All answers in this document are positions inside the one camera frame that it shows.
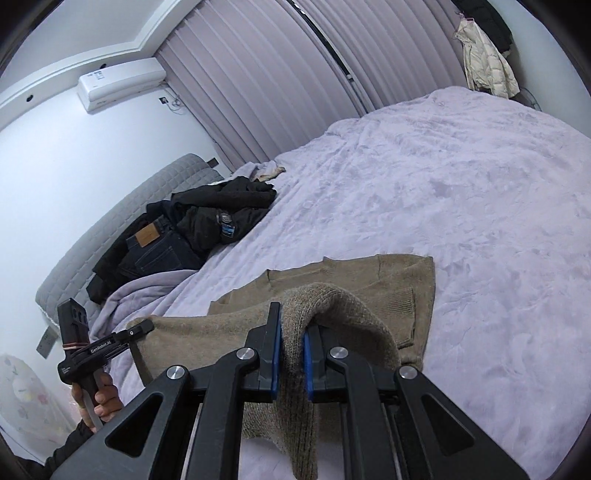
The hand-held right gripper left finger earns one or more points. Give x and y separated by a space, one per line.
275 350

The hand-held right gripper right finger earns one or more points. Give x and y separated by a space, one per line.
308 364

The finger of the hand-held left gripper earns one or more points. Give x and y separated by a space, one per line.
136 333

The brown knit sweater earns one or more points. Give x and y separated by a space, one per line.
351 314

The person's left forearm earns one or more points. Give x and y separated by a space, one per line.
69 447

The person's left hand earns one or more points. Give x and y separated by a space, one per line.
108 401

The grey fleece throw blanket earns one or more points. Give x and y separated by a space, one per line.
138 295

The dark blue jeans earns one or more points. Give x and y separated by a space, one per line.
157 258

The floral plastic bag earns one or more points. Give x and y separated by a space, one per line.
27 397

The grey quilted headboard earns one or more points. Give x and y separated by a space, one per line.
92 230

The black padded jacket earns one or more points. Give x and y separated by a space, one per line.
207 207

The small beige cloth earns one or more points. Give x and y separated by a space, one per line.
270 174

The lavender plush bed blanket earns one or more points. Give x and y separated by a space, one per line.
438 184

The lavender pleated curtains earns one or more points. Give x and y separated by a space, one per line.
258 83

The white puffer jacket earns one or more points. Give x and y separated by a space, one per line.
485 60

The black hanging coat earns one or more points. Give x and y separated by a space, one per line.
494 23

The grey wall socket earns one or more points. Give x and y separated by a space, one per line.
48 344

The white wall air conditioner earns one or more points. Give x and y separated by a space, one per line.
120 81

